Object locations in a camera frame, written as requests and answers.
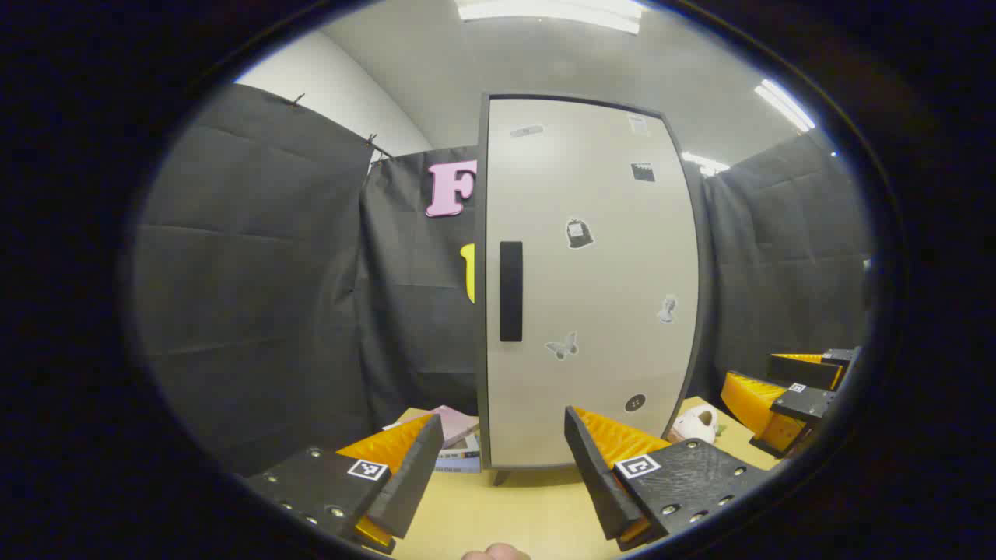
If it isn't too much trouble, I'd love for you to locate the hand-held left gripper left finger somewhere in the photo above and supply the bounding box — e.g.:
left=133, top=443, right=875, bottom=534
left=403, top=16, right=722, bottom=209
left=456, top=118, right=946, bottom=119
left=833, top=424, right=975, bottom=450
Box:
left=245, top=414, right=445, bottom=555

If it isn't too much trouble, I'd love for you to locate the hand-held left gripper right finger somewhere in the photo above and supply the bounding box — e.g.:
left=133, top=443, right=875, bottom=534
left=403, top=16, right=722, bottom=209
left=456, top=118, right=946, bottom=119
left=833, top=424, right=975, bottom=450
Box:
left=564, top=405, right=779, bottom=551

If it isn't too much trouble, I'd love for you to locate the grey cabinet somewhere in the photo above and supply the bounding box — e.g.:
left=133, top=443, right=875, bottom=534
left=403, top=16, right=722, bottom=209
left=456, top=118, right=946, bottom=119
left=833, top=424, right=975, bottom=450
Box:
left=475, top=92, right=713, bottom=487

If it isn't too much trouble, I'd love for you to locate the white cabinet door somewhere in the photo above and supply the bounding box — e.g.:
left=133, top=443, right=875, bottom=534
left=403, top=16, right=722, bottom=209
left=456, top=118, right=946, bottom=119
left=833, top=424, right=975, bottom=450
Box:
left=484, top=97, right=701, bottom=470

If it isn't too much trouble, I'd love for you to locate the black door handle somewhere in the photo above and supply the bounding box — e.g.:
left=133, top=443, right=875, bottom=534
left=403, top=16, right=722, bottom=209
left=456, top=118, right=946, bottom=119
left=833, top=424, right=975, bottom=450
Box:
left=500, top=241, right=524, bottom=343

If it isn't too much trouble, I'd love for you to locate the pink white plush toy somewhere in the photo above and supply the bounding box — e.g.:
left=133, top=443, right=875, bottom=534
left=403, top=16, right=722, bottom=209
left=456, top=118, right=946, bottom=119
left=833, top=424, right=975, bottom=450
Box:
left=671, top=404, right=724, bottom=444

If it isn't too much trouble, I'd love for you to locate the black backdrop cloth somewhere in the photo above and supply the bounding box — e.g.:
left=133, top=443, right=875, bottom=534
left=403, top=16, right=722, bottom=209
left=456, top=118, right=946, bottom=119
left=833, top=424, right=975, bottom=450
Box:
left=132, top=83, right=876, bottom=477

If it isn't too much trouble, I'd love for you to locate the wide ceiling light panel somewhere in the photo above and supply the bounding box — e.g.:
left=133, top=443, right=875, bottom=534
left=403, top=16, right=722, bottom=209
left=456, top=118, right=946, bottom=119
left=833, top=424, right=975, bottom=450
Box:
left=455, top=0, right=647, bottom=36

